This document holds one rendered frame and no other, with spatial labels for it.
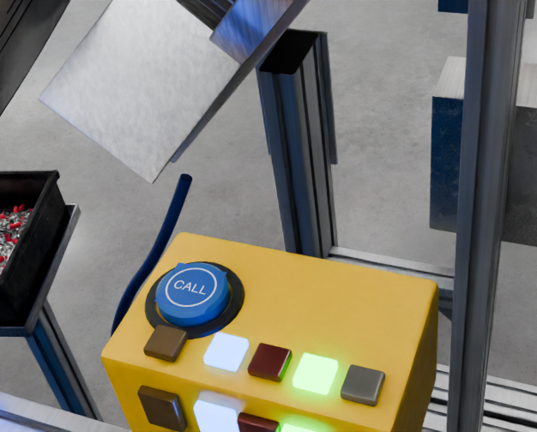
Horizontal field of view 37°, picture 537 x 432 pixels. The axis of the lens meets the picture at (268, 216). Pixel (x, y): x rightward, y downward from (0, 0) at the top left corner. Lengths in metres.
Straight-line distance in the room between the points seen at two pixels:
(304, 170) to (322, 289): 0.55
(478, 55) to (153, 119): 0.32
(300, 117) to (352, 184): 1.21
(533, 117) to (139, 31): 0.46
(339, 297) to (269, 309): 0.04
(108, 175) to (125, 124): 1.57
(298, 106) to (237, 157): 1.36
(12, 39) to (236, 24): 0.29
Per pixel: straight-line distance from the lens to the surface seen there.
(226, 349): 0.41
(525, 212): 1.06
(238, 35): 0.73
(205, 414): 0.42
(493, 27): 0.83
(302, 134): 0.95
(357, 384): 0.39
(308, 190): 1.01
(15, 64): 0.91
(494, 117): 0.87
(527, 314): 1.85
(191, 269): 0.45
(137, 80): 0.76
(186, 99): 0.76
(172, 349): 0.42
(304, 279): 0.44
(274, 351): 0.41
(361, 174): 2.17
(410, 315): 0.43
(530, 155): 1.01
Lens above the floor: 1.40
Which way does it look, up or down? 42 degrees down
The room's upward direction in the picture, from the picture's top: 9 degrees counter-clockwise
